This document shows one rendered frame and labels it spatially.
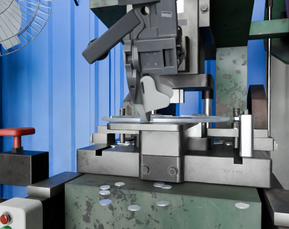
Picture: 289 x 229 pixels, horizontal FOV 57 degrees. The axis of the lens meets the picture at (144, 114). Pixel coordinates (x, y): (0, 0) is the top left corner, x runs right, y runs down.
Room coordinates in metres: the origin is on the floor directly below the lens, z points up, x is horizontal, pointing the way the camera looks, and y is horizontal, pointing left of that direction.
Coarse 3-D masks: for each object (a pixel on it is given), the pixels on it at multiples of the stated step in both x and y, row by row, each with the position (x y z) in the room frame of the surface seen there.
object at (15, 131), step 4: (4, 128) 0.61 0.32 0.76; (8, 128) 0.61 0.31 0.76; (12, 128) 0.61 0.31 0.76; (16, 128) 0.61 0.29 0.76; (20, 128) 0.61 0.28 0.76; (24, 128) 0.61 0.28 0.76; (28, 128) 0.62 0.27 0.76; (32, 128) 0.63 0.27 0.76; (0, 132) 0.59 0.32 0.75; (4, 132) 0.59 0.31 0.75; (8, 132) 0.58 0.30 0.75; (12, 132) 0.58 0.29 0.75; (16, 132) 0.58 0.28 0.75; (20, 132) 0.59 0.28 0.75; (24, 132) 0.60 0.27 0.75; (28, 132) 0.61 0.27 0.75; (32, 132) 0.62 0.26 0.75; (16, 136) 0.61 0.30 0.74; (20, 136) 0.62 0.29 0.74; (16, 140) 0.61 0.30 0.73; (20, 140) 0.62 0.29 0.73; (16, 144) 0.61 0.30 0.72; (20, 144) 0.62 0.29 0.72
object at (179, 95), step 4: (176, 92) 0.71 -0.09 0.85; (180, 92) 0.72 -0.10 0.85; (184, 92) 0.73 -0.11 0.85; (172, 96) 0.71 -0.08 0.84; (176, 96) 0.71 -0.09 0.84; (180, 96) 0.72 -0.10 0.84; (184, 96) 0.73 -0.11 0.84; (172, 100) 0.71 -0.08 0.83; (176, 100) 0.71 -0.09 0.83; (180, 100) 0.72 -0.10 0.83; (184, 100) 0.73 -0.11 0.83
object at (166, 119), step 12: (108, 120) 0.54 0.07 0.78; (120, 120) 0.51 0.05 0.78; (132, 120) 0.49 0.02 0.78; (156, 120) 0.47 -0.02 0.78; (168, 120) 0.47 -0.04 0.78; (180, 120) 0.47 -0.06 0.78; (192, 120) 0.48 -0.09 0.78; (204, 120) 0.49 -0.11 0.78; (216, 120) 0.50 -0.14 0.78; (228, 120) 0.55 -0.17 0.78
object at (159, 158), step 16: (112, 128) 0.47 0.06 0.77; (128, 128) 0.46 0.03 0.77; (144, 128) 0.45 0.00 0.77; (160, 128) 0.44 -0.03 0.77; (176, 128) 0.43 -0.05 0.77; (144, 144) 0.58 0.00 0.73; (160, 144) 0.57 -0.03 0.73; (176, 144) 0.55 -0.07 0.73; (144, 160) 0.58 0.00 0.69; (160, 160) 0.57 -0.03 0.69; (176, 160) 0.55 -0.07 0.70; (144, 176) 0.58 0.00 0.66; (160, 176) 0.57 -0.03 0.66; (176, 176) 0.55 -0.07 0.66
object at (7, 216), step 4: (4, 212) 0.48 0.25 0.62; (8, 212) 0.47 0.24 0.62; (0, 216) 0.47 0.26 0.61; (4, 216) 0.47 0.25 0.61; (8, 216) 0.47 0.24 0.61; (12, 216) 0.47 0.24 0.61; (0, 220) 0.47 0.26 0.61; (4, 220) 0.47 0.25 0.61; (8, 220) 0.47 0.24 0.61; (12, 220) 0.47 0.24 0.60
